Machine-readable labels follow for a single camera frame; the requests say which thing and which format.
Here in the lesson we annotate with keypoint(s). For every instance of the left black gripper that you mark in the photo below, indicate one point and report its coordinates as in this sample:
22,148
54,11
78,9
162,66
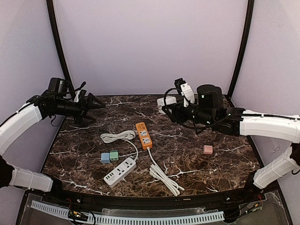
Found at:
82,107

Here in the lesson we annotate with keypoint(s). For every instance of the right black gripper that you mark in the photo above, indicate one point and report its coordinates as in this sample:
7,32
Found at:
173,110

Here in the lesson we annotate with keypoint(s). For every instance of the white cube socket adapter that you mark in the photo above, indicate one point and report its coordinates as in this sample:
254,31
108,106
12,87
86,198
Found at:
165,101

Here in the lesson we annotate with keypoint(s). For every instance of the green plug adapter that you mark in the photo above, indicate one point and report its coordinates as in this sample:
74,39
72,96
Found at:
114,155

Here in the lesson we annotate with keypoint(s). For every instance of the blue plug adapter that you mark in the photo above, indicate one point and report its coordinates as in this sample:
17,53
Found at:
105,158

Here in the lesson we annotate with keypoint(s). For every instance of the white power strip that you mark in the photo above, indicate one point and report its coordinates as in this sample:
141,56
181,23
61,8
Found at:
120,172

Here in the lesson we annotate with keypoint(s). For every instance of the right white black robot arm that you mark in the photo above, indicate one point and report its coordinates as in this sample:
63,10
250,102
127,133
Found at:
205,109

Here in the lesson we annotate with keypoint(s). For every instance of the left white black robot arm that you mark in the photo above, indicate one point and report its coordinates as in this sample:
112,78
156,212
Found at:
56,100

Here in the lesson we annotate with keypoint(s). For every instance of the pink plug adapter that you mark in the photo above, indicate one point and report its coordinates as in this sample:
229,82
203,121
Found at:
208,149

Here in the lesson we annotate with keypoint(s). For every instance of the orange power strip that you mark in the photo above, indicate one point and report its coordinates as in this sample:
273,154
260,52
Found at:
144,136

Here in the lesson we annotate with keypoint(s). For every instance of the small green circuit board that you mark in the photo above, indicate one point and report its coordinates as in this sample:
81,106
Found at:
76,215

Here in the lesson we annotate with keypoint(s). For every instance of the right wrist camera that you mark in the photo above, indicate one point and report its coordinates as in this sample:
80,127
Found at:
186,91

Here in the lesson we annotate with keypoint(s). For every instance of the left black frame post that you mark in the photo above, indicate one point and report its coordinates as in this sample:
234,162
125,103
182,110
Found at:
58,45

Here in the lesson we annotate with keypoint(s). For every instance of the black frame post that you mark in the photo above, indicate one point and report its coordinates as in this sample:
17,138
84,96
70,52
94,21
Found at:
58,45
242,49

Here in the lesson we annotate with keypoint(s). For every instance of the black front table rail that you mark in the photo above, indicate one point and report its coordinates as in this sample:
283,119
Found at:
222,200

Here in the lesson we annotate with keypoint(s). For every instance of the white slotted cable duct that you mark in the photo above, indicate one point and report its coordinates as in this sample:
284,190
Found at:
194,216

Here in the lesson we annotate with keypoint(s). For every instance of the right black frame post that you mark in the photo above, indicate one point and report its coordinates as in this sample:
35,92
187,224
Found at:
242,49

